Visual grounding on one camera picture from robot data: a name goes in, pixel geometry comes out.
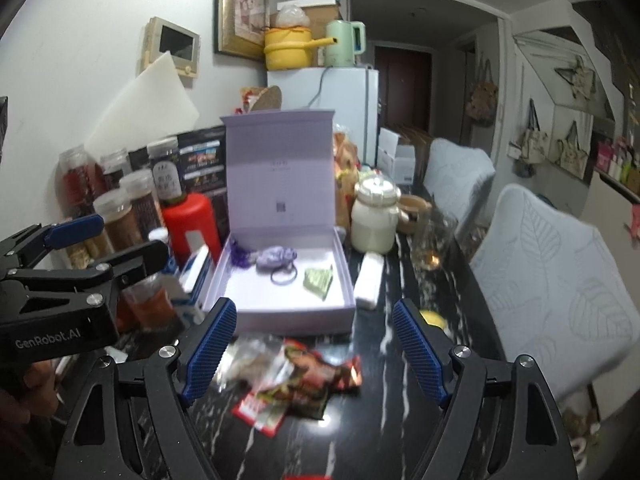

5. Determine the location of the white fridge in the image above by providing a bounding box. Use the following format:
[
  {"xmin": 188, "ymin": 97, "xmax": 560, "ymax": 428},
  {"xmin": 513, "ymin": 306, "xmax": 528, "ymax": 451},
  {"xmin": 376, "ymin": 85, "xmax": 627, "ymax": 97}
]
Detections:
[{"xmin": 266, "ymin": 66, "xmax": 380, "ymax": 168}]

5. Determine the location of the shelf of small bottles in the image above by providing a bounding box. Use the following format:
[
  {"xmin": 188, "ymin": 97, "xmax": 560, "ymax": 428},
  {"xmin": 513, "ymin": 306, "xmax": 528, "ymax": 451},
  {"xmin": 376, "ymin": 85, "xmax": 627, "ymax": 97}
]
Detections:
[{"xmin": 595, "ymin": 135, "xmax": 640, "ymax": 186}]

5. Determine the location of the white storage box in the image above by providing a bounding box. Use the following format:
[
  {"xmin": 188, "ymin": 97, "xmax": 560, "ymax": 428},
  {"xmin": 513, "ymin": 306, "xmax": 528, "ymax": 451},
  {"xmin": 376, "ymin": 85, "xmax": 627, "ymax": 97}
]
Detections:
[{"xmin": 377, "ymin": 127, "xmax": 418, "ymax": 185}]

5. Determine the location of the white cutting board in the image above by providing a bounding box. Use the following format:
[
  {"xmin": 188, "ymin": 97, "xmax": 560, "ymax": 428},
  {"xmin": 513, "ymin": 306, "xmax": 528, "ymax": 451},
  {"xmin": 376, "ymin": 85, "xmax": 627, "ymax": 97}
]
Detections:
[{"xmin": 82, "ymin": 52, "xmax": 200, "ymax": 161}]

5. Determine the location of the purple scrunchie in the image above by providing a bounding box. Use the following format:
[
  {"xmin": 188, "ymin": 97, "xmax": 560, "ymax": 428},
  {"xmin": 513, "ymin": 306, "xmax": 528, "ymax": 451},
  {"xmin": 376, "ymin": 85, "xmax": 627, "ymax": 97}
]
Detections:
[{"xmin": 256, "ymin": 246, "xmax": 298, "ymax": 271}]

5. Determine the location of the cluster of clear spice jars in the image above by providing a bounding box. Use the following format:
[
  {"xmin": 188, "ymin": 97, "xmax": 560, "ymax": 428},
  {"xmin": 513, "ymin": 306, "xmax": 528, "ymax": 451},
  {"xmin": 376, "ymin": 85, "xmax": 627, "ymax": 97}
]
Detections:
[{"xmin": 59, "ymin": 136, "xmax": 183, "ymax": 273}]

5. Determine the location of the person's left hand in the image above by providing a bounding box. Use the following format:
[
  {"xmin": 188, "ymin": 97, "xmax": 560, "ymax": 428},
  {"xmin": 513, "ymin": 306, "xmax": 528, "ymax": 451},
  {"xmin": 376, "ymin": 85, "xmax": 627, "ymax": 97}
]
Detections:
[{"xmin": 0, "ymin": 359, "xmax": 62, "ymax": 441}]

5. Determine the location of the long red snack packet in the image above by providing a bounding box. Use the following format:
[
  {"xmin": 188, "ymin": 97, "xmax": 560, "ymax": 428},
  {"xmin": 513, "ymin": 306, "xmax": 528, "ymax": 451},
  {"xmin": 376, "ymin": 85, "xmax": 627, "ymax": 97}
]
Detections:
[{"xmin": 232, "ymin": 385, "xmax": 288, "ymax": 433}]

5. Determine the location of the lavender gift box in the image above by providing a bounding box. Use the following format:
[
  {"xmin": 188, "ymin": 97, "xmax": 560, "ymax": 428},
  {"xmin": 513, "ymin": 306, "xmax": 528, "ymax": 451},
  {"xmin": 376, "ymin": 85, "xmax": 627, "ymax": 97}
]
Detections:
[{"xmin": 197, "ymin": 110, "xmax": 357, "ymax": 337}]

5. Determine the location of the dark wooden door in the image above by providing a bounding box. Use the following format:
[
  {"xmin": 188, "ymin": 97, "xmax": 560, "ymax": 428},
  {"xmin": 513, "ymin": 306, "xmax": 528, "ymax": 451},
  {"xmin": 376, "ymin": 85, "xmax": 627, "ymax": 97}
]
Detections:
[{"xmin": 375, "ymin": 45, "xmax": 432, "ymax": 133}]

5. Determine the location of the grey leaf pattern chair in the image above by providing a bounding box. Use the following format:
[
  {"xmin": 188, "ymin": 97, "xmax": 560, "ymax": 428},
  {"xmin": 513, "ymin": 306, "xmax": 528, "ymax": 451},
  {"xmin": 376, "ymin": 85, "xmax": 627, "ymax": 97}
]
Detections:
[
  {"xmin": 422, "ymin": 137, "xmax": 497, "ymax": 241},
  {"xmin": 469, "ymin": 184, "xmax": 632, "ymax": 406}
]

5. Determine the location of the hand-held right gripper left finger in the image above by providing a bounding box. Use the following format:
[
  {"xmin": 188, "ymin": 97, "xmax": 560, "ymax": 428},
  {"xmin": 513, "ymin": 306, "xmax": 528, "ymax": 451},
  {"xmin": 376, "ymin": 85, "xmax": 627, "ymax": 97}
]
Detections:
[{"xmin": 52, "ymin": 296, "xmax": 238, "ymax": 480}]

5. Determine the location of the brown foil snack packet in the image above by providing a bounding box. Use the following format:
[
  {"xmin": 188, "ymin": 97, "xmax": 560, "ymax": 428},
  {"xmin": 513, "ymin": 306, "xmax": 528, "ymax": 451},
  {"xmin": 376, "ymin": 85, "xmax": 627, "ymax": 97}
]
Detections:
[{"xmin": 287, "ymin": 385, "xmax": 333, "ymax": 421}]

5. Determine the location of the purple bead string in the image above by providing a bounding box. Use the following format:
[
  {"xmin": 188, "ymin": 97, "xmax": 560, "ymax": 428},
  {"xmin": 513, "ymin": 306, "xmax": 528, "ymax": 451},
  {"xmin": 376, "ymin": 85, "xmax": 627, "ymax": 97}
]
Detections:
[{"xmin": 230, "ymin": 239, "xmax": 258, "ymax": 271}]

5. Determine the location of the white ceramic jar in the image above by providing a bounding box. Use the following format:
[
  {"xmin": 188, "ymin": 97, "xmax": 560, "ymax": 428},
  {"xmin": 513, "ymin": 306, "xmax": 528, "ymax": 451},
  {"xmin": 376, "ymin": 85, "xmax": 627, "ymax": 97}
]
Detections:
[{"xmin": 350, "ymin": 176, "xmax": 403, "ymax": 255}]

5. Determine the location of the beige tote bag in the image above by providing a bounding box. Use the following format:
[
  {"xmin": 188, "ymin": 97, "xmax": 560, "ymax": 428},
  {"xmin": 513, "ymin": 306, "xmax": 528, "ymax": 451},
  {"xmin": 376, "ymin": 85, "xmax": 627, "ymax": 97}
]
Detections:
[
  {"xmin": 552, "ymin": 122, "xmax": 588, "ymax": 181},
  {"xmin": 520, "ymin": 100, "xmax": 551, "ymax": 166}
]

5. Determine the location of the yellow pot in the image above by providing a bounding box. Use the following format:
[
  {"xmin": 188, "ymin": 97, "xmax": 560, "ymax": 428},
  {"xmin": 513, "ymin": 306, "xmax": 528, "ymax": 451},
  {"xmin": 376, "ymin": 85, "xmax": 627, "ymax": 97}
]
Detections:
[{"xmin": 263, "ymin": 26, "xmax": 336, "ymax": 72}]

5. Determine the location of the red plastic bottle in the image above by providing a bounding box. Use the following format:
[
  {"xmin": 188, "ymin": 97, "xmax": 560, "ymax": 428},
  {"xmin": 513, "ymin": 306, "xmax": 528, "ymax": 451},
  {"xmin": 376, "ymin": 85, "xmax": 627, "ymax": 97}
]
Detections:
[{"xmin": 161, "ymin": 191, "xmax": 223, "ymax": 266}]

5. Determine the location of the brown hanging bag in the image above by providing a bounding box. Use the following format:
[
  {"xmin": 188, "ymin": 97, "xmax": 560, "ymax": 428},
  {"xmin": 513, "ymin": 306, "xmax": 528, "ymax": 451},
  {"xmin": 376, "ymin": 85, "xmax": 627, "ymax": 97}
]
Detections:
[{"xmin": 467, "ymin": 57, "xmax": 501, "ymax": 128}]

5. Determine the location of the black printed box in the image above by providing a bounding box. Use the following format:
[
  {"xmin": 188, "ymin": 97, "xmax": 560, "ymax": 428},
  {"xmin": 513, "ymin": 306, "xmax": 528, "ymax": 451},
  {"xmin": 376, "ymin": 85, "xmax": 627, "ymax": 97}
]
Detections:
[{"xmin": 177, "ymin": 127, "xmax": 228, "ymax": 206}]

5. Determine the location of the yellow snack bag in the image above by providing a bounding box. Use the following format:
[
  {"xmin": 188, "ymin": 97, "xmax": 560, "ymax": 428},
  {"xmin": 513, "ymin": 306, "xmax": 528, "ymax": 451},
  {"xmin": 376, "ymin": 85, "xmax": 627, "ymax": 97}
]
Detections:
[{"xmin": 332, "ymin": 127, "xmax": 363, "ymax": 226}]

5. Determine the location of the clear drinking glass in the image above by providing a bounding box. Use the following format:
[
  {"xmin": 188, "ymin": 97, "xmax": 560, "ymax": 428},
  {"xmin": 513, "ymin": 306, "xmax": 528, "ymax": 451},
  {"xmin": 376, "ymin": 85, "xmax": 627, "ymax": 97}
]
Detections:
[{"xmin": 411, "ymin": 205, "xmax": 458, "ymax": 272}]

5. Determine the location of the white blue carton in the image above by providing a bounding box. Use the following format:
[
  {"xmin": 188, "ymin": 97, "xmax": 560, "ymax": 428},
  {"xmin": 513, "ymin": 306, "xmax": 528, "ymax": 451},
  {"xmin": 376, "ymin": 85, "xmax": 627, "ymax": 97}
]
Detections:
[{"xmin": 177, "ymin": 245, "xmax": 213, "ymax": 311}]

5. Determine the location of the wall intercom screen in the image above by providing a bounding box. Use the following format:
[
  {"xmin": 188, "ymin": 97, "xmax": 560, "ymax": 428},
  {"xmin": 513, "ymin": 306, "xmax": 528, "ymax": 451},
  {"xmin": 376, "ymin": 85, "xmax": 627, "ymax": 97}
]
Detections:
[{"xmin": 137, "ymin": 16, "xmax": 201, "ymax": 86}]

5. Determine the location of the green electric kettle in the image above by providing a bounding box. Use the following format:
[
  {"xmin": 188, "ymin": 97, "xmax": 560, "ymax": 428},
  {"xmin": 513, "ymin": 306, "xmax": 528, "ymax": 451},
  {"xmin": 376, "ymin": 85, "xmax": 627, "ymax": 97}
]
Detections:
[{"xmin": 325, "ymin": 20, "xmax": 367, "ymax": 68}]

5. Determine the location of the clear plastic snack bag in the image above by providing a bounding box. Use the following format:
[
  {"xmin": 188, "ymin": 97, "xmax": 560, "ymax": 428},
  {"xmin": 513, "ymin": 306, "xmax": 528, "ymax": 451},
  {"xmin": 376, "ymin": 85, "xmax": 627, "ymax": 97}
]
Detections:
[{"xmin": 215, "ymin": 335, "xmax": 296, "ymax": 396}]

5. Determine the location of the red brown snack packet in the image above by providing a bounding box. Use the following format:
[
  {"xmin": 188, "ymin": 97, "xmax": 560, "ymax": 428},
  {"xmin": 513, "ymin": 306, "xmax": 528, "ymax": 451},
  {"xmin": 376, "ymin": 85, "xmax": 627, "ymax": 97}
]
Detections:
[
  {"xmin": 320, "ymin": 356, "xmax": 363, "ymax": 393},
  {"xmin": 280, "ymin": 339, "xmax": 333, "ymax": 386}
]

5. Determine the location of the wooden mug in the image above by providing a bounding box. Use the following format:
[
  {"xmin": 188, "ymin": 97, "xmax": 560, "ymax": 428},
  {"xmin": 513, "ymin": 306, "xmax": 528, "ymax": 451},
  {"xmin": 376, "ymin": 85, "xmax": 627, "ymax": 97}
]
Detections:
[{"xmin": 397, "ymin": 194, "xmax": 433, "ymax": 235}]

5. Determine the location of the white plastic bag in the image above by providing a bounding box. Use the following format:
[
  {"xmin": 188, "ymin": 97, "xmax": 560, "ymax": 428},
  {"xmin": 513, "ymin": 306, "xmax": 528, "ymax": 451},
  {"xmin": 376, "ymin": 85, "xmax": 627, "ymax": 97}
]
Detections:
[{"xmin": 276, "ymin": 4, "xmax": 311, "ymax": 29}]

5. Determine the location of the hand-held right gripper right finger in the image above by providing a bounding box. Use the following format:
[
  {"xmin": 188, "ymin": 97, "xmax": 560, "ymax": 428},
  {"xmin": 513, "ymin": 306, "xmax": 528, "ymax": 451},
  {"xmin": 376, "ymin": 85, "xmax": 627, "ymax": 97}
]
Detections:
[{"xmin": 391, "ymin": 298, "xmax": 581, "ymax": 480}]

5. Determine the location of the green folded packet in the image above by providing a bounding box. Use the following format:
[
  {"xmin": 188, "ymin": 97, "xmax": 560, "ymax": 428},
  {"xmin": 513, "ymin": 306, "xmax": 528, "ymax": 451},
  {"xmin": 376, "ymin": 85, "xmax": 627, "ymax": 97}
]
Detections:
[{"xmin": 302, "ymin": 265, "xmax": 335, "ymax": 300}]

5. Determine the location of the white tissue packet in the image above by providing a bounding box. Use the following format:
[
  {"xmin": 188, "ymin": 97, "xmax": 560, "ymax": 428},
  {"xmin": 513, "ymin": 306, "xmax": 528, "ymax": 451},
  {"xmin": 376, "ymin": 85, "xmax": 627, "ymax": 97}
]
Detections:
[{"xmin": 353, "ymin": 251, "xmax": 386, "ymax": 311}]

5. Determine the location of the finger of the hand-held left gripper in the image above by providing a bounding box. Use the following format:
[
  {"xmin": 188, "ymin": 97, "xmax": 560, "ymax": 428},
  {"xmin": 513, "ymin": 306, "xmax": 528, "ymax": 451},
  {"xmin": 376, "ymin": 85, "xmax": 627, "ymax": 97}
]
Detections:
[
  {"xmin": 0, "ymin": 240, "xmax": 169, "ymax": 306},
  {"xmin": 0, "ymin": 214, "xmax": 105, "ymax": 273}
]

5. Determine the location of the gold framed picture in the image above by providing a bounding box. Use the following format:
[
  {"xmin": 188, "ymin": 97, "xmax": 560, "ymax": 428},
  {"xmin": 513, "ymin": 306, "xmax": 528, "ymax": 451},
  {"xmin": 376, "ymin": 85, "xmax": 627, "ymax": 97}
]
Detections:
[{"xmin": 214, "ymin": 0, "xmax": 273, "ymax": 63}]

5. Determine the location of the clear jar of red sauce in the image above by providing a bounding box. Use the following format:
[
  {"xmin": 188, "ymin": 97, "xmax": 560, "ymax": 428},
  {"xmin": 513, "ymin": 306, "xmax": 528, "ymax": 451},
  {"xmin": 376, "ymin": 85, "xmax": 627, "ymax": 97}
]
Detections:
[{"xmin": 120, "ymin": 272, "xmax": 178, "ymax": 331}]

